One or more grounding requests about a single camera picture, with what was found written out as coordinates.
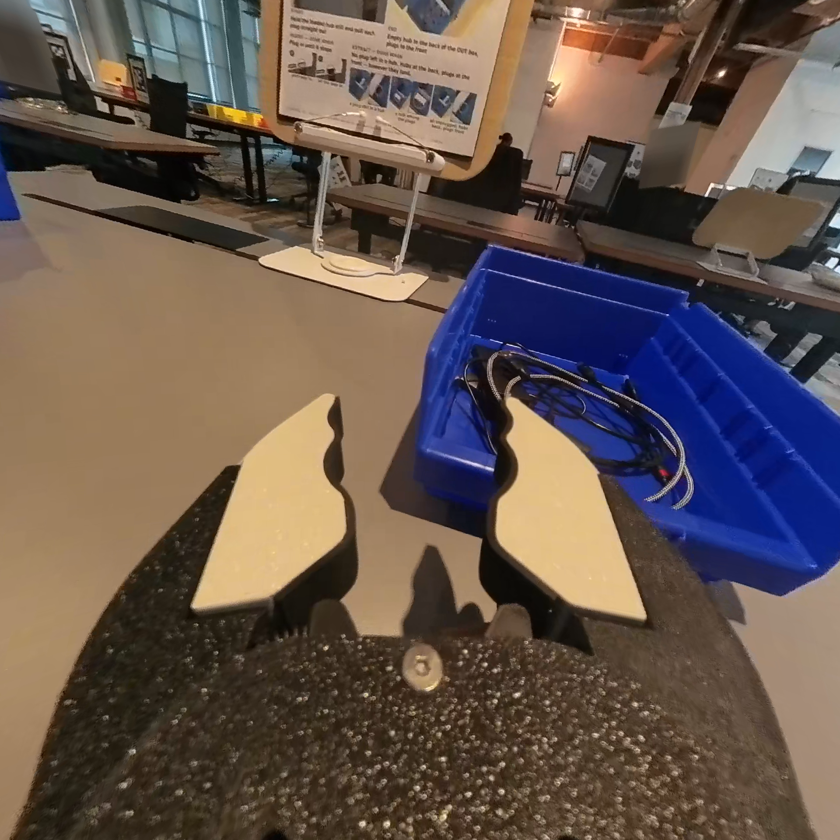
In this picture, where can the plain wooden board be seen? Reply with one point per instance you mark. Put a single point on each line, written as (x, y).
(761, 223)

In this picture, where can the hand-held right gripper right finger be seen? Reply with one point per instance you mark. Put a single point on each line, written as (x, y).
(558, 525)

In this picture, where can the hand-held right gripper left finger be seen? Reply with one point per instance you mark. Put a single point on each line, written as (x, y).
(275, 518)

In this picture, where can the large paned window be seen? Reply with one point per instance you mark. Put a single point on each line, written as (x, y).
(177, 46)

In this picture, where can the row of yellow bins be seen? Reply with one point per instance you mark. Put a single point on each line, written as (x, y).
(236, 115)

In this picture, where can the long wooden table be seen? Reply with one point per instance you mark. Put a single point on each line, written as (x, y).
(656, 253)
(459, 216)
(98, 131)

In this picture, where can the black office chair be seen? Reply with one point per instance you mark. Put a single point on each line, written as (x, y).
(170, 118)

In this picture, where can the black flat pad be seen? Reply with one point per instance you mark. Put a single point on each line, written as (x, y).
(184, 226)

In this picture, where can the wooden instruction board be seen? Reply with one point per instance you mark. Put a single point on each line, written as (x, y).
(394, 65)

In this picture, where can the black framed floor sign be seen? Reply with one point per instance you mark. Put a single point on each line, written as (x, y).
(600, 177)

